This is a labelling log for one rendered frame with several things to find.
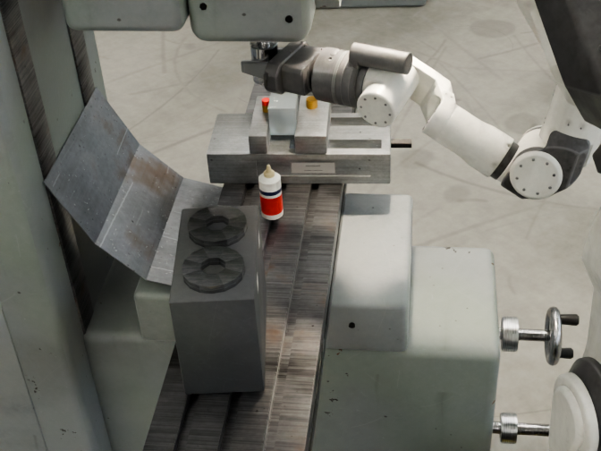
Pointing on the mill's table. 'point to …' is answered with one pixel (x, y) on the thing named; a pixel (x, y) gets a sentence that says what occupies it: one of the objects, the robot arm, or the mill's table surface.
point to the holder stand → (220, 300)
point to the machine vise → (358, 160)
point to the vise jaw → (312, 128)
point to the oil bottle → (270, 194)
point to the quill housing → (251, 20)
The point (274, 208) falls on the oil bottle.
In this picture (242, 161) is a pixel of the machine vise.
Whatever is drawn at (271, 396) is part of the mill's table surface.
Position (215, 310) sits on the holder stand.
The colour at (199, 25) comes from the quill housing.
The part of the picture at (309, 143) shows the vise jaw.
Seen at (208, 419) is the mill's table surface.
